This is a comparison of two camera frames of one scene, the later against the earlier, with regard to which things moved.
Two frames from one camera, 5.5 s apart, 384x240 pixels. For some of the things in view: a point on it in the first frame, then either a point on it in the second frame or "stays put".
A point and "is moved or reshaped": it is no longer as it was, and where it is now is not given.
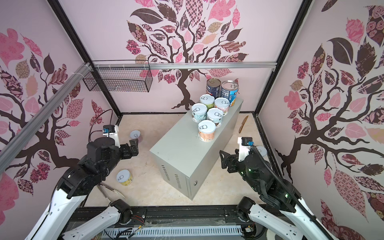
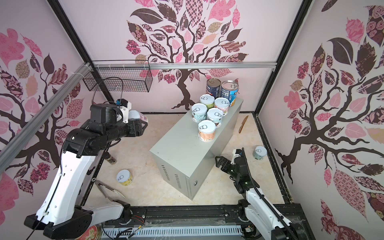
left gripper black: (128, 153) → (135, 128)
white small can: (215, 114) stays put
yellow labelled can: (124, 177) stays put
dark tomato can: (213, 87) stays put
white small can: (136, 134) is moved or reshaped
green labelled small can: (208, 100) stays put
